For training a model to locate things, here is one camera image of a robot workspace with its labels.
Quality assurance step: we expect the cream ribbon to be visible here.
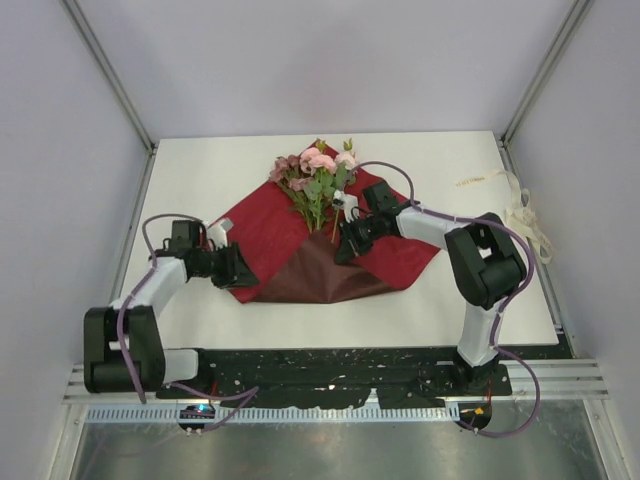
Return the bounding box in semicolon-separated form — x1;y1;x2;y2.
455;170;555;265

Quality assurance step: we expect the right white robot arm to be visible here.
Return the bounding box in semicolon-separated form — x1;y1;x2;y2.
332;181;528;394

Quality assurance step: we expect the aluminium frame rail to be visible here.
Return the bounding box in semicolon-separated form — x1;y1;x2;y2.
62;359;610;405

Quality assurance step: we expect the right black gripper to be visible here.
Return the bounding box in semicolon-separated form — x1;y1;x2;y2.
335;213;382;265

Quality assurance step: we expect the aluminium corner post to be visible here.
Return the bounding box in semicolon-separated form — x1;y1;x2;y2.
60;0;155;153
502;0;597;146

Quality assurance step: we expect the white slotted cable duct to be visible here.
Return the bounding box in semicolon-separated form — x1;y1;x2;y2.
85;402;459;424

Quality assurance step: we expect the dusty pink flower stem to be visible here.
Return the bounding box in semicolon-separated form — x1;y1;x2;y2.
269;155;323;232

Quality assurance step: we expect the left aluminium corner post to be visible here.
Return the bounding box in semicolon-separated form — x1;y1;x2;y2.
60;0;155;153

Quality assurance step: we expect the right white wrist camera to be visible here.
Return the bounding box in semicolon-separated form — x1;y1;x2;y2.
332;190;358;223

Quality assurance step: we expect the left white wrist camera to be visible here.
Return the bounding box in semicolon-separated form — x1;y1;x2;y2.
206;218;233;249

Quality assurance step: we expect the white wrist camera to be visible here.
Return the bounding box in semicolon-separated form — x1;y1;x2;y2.
206;218;233;249
332;190;358;223

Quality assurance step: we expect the right aluminium corner post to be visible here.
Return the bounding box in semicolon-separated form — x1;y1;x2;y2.
502;0;597;146

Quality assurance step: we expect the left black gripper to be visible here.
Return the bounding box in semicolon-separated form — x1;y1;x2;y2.
194;241;260;289

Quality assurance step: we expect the red wrapping paper sheet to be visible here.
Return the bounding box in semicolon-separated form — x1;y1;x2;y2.
225;166;439;304

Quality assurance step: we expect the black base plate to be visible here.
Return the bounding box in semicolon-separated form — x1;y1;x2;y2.
134;347;517;409

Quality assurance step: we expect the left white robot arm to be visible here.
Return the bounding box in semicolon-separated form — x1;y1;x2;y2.
83;215;259;399

